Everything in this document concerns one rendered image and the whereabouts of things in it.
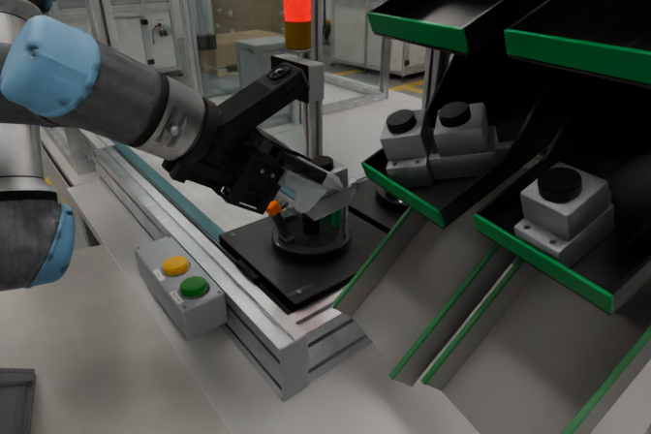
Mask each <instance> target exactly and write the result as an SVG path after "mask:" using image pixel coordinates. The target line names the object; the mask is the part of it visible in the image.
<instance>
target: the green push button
mask: <svg viewBox="0 0 651 434"><path fill-rule="evenodd" d="M206 290H207V282H206V280H205V279H204V278H202V277H200V276H193V277H189V278H187V279H185V280H184V281H183V282H182V283H181V284H180V291H181V293H182V294H183V295H184V296H187V297H195V296H199V295H202V294H203V293H205V291H206Z"/></svg>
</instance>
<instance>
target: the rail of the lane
mask: <svg viewBox="0 0 651 434"><path fill-rule="evenodd" d="M103 148H104V150H102V149H101V148H97V149H93V154H94V157H95V158H96V159H97V160H95V162H96V166H97V170H98V174H99V175H100V176H99V177H100V181H101V184H102V185H103V186H104V188H105V189H106V190H107V191H108V193H109V194H110V195H111V196H112V197H113V199H114V200H115V201H116V202H117V203H118V205H119V206H120V207H121V208H122V209H123V211H124V212H125V213H126V214H127V215H128V217H129V218H130V219H131V220H132V221H133V223H134V224H135V225H136V226H137V227H138V229H139V230H140V231H141V232H142V234H143V235H144V236H145V237H146V238H147V240H148V241H149V242H152V241H155V240H158V239H161V238H164V237H167V236H169V235H171V236H173V238H174V239H175V240H176V241H177V242H178V243H179V244H180V245H181V246H182V247H183V248H184V249H185V250H186V252H187V253H188V254H189V255H190V256H191V257H192V258H193V259H194V260H195V261H196V262H197V263H198V264H199V265H200V267H201V268H202V269H203V270H204V271H205V272H206V273H207V274H208V275H209V276H210V277H211V278H212V280H213V281H214V282H215V283H216V284H217V285H218V286H219V287H220V288H221V289H222V290H223V291H224V292H225V296H226V303H227V311H228V321H227V322H226V323H224V324H222V325H220V328H222V329H223V330H224V331H225V333H226V334H227V335H228V336H229V337H230V339H231V340H232V341H233V342H234V344H235V346H236V347H237V348H238V349H239V350H240V351H241V352H242V353H243V354H244V356H245V357H246V358H247V359H248V360H249V362H250V363H251V364H252V365H253V366H254V368H255V369H256V370H257V371H258V372H259V374H260V375H261V376H262V377H263V379H264V380H265V381H266V382H267V383H268V385H269V386H270V387H271V388H272V389H273V391H274V392H275V393H276V394H277V395H278V397H279V398H280V399H281V400H282V401H283V402H285V401H286V400H288V399H290V398H291V397H293V396H294V395H296V394H297V393H299V392H300V391H302V390H303V389H305V388H307V387H308V386H309V374H308V335H307V333H306V332H305V331H304V330H303V329H302V328H301V327H300V326H299V325H297V324H296V323H295V322H294V321H293V320H292V319H291V318H290V317H289V316H288V315H287V314H286V313H285V312H284V311H283V310H282V309H281V308H280V307H279V306H278V305H277V304H275V303H274V302H273V301H272V300H271V299H270V298H269V297H268V296H267V295H266V294H265V293H264V292H263V291H262V290H261V289H260V288H259V287H258V286H259V285H260V277H259V276H258V275H257V274H256V273H255V272H254V271H253V270H252V269H251V268H250V267H249V266H247V265H246V264H245V263H244V262H243V261H242V260H239V261H236V265H235V264H234V263H232V262H231V261H230V260H229V259H228V258H227V257H226V256H225V255H224V254H223V253H222V252H221V251H220V250H219V249H218V248H217V247H216V246H215V245H214V244H213V243H212V242H210V241H209V240H208V239H207V238H206V237H205V236H204V235H203V234H202V233H201V232H200V231H199V230H198V229H197V228H196V227H195V226H194V225H193V224H192V223H191V222H189V221H188V220H187V219H186V218H185V217H184V216H183V215H182V214H181V213H180V212H179V211H178V210H177V209H176V208H175V207H174V206H173V205H172V204H171V203H170V202H169V201H167V200H166V199H165V198H164V197H163V196H162V195H161V194H160V193H159V192H158V191H157V190H156V189H155V188H154V187H153V186H152V185H151V184H150V183H149V182H148V181H147V180H145V179H144V178H143V177H142V176H141V175H140V174H139V173H138V172H137V171H136V170H135V169H134V168H133V167H132V166H131V165H130V164H129V163H128V162H127V161H126V160H124V159H123V158H122V157H121V156H120V155H119V154H118V153H117V152H116V151H115V150H114V149H113V148H112V147H111V146H106V147H103Z"/></svg>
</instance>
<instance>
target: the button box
mask: <svg viewBox="0 0 651 434"><path fill-rule="evenodd" d="M135 255H136V259H137V264H138V268H139V275H140V276H141V278H142V279H143V280H144V282H145V283H146V285H147V286H148V287H149V289H150V290H151V292H152V293H154V295H155V296H156V298H157V299H158V300H159V302H160V303H161V304H162V306H163V307H164V309H165V310H166V311H167V313H168V314H169V316H170V317H171V319H172V320H173V322H174V323H175V324H176V326H177V327H178V329H179V330H180V331H181V333H182V334H183V336H184V337H185V338H186V340H188V341H189V340H191V339H193V338H195V337H197V336H199V335H201V334H203V333H206V332H208V331H210V330H211V329H213V328H215V327H217V326H220V325H222V324H224V323H226V322H227V321H228V311H227V303H226V296H225V292H224V291H223V290H222V289H221V288H220V287H219V286H218V285H217V284H216V283H215V282H214V281H213V280H212V278H211V277H210V276H209V275H208V274H207V273H206V272H205V271H204V270H203V269H202V268H201V267H200V265H199V264H198V263H197V262H196V261H195V260H194V259H193V258H192V257H191V256H190V255H189V254H188V253H187V252H186V250H185V249H184V248H183V247H182V246H181V245H180V244H179V243H178V242H177V241H176V240H175V239H174V238H173V236H171V235H169V236H167V237H164V238H161V239H158V240H155V241H152V242H150V243H147V244H144V245H141V246H139V247H136V248H135ZM174 256H181V257H184V258H186V259H187V260H188V265H189V266H188V268H187V269H186V270H185V271H184V272H182V273H179V274H175V275H169V274H167V273H165V272H164V270H163V262H164V261H165V260H166V259H168V258H170V257H174ZM193 276H200V277H202V278H204V279H205V280H206V282H207V290H206V291H205V293H203V294H201V295H199V296H195V297H187V296H184V295H183V294H182V293H181V291H180V284H181V283H182V282H183V281H184V280H185V279H187V278H189V277H193Z"/></svg>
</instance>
